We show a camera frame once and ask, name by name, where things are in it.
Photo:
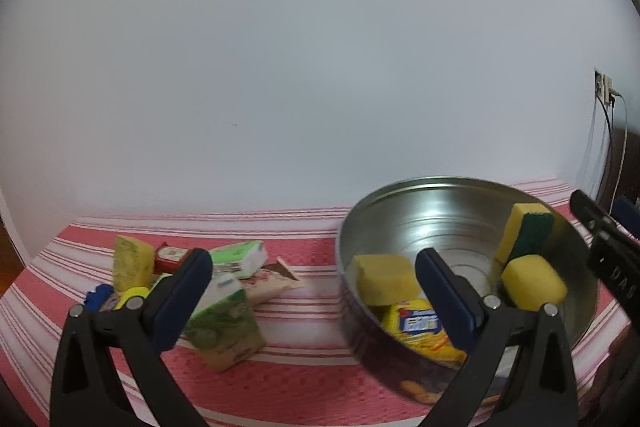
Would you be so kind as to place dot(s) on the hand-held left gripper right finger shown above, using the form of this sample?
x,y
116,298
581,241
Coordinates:
x,y
450,302

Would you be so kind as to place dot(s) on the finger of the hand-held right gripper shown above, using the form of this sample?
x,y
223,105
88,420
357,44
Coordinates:
x,y
627,214
612,257

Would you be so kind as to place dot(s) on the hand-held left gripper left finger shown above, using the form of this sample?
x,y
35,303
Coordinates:
x,y
185,297

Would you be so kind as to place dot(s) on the white green tissue pack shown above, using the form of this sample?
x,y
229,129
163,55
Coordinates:
x,y
240,257

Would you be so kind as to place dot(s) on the round metal tin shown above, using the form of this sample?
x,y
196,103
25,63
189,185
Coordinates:
x,y
450,217

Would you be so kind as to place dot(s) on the blue cloth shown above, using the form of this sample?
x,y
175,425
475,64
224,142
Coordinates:
x,y
98,299

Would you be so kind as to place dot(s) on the person's right hand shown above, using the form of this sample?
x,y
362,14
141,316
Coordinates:
x,y
622,372

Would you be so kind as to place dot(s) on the red packet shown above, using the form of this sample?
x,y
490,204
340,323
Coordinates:
x,y
170,257

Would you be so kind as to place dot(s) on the pink packet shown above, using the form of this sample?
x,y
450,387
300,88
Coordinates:
x,y
270,282

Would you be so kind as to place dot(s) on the yellow green scrub sponge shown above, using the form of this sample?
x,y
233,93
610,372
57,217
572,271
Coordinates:
x,y
525,227

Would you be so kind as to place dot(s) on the red striped tablecloth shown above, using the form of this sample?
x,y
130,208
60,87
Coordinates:
x,y
300,387

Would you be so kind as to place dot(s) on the wall socket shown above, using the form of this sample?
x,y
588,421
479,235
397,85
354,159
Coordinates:
x,y
605,87

